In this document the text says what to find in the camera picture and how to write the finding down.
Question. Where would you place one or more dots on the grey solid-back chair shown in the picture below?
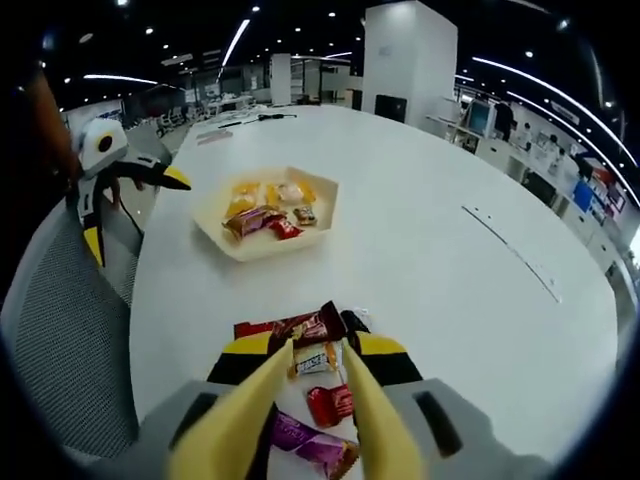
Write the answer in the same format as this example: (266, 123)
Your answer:
(145, 137)

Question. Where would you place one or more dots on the small brown food packet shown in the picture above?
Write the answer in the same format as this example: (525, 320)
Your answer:
(306, 215)

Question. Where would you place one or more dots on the small red food packet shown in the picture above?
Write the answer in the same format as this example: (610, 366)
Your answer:
(330, 405)
(285, 231)

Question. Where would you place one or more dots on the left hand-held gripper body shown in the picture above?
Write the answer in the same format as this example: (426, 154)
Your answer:
(102, 147)

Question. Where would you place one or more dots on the black cabinet box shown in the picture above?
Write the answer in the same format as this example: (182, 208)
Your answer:
(390, 108)

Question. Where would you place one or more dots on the dark red long food packet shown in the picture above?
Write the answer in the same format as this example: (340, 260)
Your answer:
(310, 322)

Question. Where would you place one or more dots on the grey flat strip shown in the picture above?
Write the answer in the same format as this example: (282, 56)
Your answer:
(210, 140)
(217, 132)

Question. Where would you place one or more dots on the cream food tongs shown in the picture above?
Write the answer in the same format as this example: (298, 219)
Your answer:
(225, 425)

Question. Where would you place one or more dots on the white framed display machine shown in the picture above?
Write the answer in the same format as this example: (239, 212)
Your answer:
(481, 118)

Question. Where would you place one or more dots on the person's left hand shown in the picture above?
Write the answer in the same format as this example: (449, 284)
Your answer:
(114, 192)

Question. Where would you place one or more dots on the blue box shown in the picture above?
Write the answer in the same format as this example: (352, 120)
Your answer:
(582, 196)

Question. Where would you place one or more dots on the white square pillar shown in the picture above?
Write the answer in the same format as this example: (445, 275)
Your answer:
(410, 55)

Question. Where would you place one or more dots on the purple food packet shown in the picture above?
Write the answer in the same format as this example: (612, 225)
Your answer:
(310, 442)

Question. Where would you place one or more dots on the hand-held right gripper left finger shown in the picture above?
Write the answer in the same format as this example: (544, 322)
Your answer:
(235, 367)

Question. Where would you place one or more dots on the orange yellow food packet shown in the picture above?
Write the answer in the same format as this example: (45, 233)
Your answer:
(242, 200)

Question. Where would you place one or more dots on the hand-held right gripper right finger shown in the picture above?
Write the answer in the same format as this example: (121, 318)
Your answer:
(395, 367)

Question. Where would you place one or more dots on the cream hexagonal container tray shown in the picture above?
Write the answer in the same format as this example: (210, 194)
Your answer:
(320, 200)

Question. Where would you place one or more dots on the pale yellow food packet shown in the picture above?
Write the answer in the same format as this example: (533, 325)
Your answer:
(290, 192)

